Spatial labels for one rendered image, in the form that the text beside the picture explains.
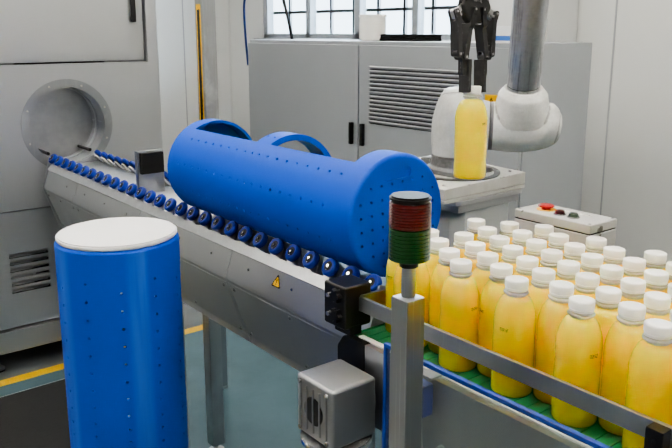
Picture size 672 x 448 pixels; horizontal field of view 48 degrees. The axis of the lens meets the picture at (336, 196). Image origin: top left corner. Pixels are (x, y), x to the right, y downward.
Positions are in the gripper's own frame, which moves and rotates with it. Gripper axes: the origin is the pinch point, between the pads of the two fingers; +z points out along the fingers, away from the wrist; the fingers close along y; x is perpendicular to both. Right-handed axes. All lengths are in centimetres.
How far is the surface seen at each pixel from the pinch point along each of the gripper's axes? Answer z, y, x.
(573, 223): 31.2, -14.5, 16.5
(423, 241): 24, 45, 35
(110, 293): 47, 66, -45
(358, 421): 64, 38, 10
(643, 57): -10, -264, -128
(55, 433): 120, 56, -138
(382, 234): 34.5, 15.3, -11.6
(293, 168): 21.3, 23.4, -35.2
